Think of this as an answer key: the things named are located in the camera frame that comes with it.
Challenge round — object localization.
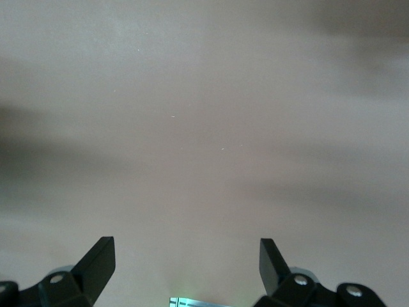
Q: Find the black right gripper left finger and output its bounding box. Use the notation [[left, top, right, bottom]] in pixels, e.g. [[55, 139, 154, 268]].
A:
[[0, 236, 116, 307]]

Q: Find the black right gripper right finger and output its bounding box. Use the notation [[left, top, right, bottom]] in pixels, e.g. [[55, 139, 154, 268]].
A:
[[259, 237, 383, 307]]

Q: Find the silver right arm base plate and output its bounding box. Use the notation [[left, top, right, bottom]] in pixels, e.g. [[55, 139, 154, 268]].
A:
[[169, 296, 244, 307]]

